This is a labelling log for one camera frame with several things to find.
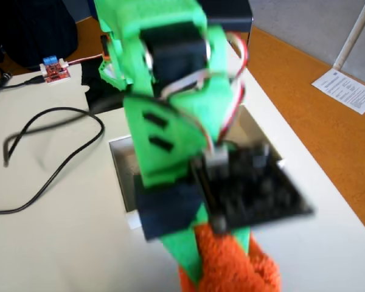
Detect green and blue gripper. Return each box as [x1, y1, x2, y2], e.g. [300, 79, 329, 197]
[135, 179, 253, 287]

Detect orange fluffy object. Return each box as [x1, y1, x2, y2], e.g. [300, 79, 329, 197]
[178, 223, 282, 292]

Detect white rectangular open box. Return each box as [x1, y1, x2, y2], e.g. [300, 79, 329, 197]
[108, 105, 285, 231]

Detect black base mat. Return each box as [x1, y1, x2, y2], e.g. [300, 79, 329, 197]
[80, 60, 134, 116]

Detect white printed paper sheet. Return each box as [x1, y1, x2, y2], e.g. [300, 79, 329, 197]
[311, 67, 365, 116]

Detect dark bench seat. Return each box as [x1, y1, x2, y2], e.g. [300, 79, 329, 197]
[197, 0, 255, 61]

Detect red controller circuit board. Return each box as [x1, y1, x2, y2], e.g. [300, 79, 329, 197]
[39, 56, 71, 85]

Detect white pole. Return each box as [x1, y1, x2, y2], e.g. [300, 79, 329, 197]
[333, 0, 365, 71]

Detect black bag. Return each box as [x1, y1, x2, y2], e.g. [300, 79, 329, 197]
[0, 0, 79, 70]

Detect black camera circuit board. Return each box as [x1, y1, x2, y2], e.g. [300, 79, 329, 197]
[191, 145, 316, 235]

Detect thick black looping cable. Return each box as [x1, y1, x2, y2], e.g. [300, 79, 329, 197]
[0, 106, 106, 215]

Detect red white black servo wire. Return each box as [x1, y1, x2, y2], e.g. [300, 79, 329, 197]
[161, 32, 250, 153]

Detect red white thin wire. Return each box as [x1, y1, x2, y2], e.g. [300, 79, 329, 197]
[68, 54, 106, 66]

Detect black usb plug cable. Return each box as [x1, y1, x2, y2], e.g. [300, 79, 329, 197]
[0, 77, 46, 92]

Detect black barrel connector cable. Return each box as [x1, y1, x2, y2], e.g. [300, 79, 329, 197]
[0, 71, 13, 100]

